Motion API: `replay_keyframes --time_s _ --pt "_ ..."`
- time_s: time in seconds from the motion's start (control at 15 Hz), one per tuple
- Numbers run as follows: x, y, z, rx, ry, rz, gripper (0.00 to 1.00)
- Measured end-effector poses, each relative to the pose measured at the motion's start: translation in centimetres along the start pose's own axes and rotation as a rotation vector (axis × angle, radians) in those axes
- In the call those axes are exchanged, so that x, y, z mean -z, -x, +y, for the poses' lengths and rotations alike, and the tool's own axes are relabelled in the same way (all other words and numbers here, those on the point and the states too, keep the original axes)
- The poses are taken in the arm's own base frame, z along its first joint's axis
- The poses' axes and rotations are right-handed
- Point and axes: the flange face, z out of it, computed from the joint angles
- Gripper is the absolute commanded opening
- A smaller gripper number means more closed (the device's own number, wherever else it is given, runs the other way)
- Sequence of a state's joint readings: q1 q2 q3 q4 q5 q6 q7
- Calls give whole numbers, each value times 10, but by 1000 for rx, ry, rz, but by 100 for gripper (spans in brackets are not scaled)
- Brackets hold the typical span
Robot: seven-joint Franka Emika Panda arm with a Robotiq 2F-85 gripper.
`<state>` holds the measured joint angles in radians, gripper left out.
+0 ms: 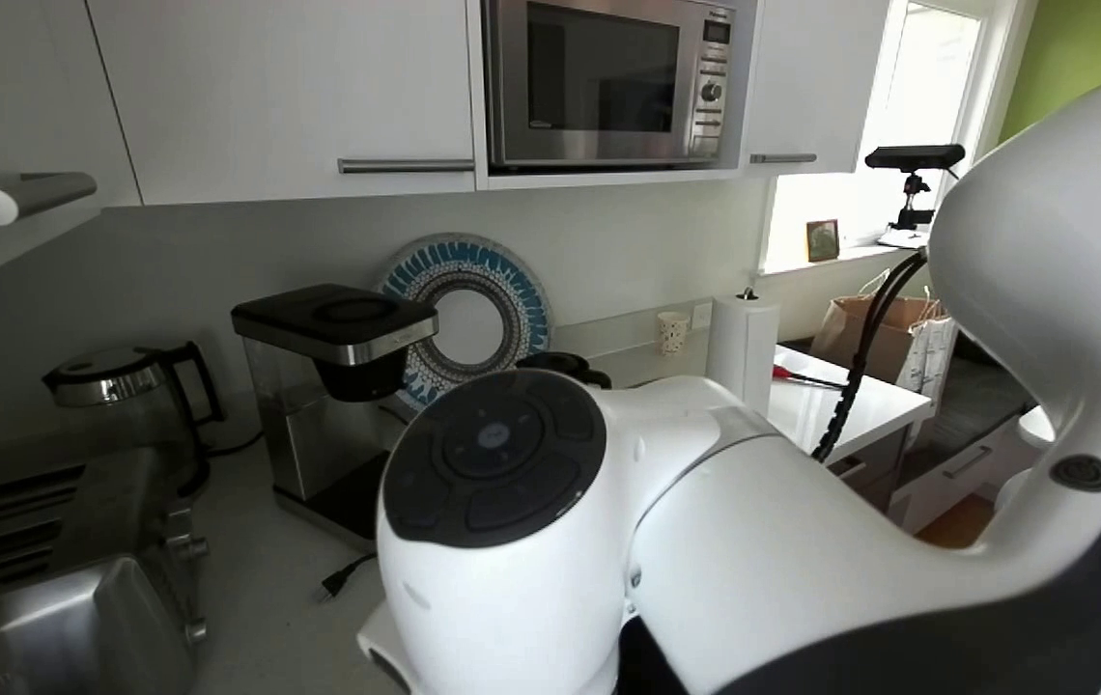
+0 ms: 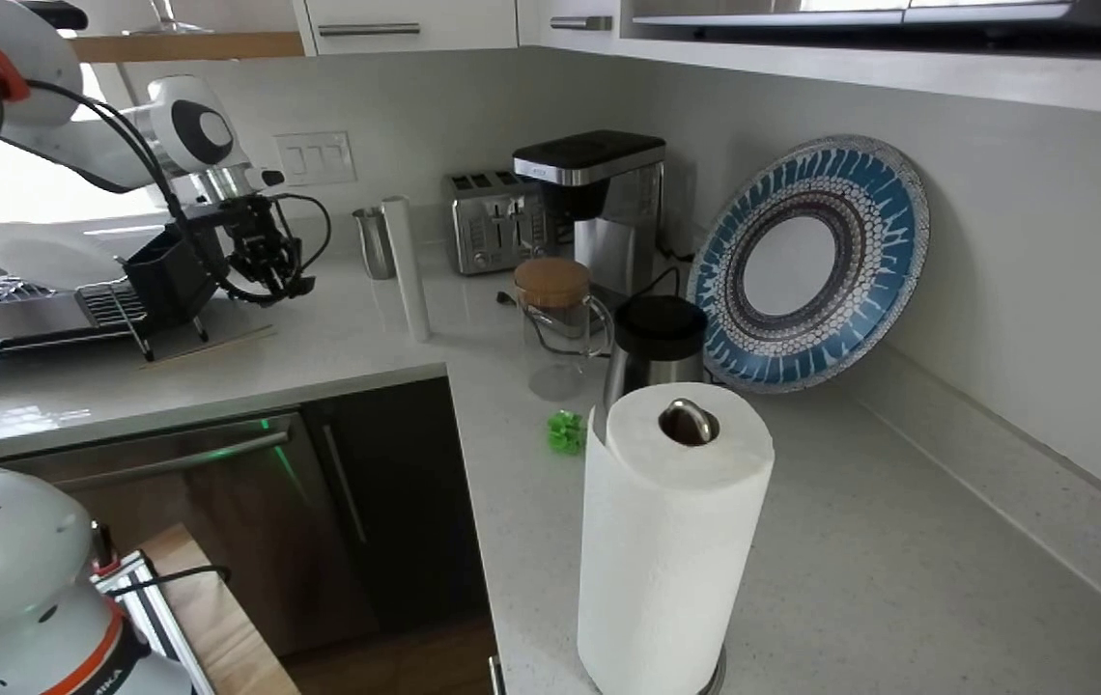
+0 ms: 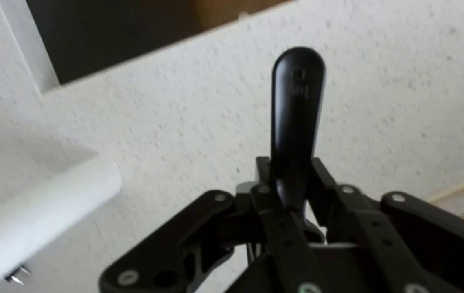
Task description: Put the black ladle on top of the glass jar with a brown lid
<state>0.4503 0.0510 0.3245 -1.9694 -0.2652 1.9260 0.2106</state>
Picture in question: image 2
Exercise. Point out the wooden table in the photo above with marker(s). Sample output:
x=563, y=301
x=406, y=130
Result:
x=220, y=634

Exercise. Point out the red tipped pen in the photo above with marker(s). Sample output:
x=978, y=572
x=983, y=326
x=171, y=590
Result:
x=101, y=541

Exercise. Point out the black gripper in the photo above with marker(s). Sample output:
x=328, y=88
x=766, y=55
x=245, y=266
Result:
x=252, y=229

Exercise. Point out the white upper cabinet door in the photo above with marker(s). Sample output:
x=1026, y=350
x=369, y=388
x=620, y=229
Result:
x=406, y=25
x=569, y=25

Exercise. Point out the stainless steel microwave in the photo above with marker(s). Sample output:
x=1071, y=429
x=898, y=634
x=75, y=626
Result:
x=898, y=15

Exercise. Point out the white wall switch plate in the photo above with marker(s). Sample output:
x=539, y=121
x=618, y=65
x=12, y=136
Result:
x=316, y=155

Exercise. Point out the small green object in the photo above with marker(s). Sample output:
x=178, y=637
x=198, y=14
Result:
x=566, y=435

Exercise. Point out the white striped box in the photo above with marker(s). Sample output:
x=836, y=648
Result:
x=148, y=603

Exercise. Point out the black steel coffee carafe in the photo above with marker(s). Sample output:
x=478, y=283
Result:
x=660, y=329

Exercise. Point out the dish drying rack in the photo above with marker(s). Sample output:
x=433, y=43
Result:
x=50, y=320

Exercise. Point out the stainless steel toaster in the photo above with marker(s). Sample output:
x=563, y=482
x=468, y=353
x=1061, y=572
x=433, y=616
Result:
x=489, y=231

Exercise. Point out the glass jar with brown lid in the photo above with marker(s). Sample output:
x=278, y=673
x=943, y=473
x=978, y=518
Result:
x=549, y=283

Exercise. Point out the wooden shelf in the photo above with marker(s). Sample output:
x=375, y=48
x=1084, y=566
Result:
x=186, y=48

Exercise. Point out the white paper towel roll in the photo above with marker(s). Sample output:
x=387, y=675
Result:
x=667, y=554

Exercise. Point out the black utensil holder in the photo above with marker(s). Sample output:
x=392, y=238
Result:
x=167, y=283

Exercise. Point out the dark lower cabinet door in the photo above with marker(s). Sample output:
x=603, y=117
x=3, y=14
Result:
x=406, y=513

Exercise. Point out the blue white decorative plate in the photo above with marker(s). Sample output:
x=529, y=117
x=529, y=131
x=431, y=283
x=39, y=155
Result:
x=833, y=195

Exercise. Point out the dark dishwasher front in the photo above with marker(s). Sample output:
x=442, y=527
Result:
x=186, y=513

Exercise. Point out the black steel coffee machine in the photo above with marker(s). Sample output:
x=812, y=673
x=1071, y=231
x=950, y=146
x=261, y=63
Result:
x=602, y=160

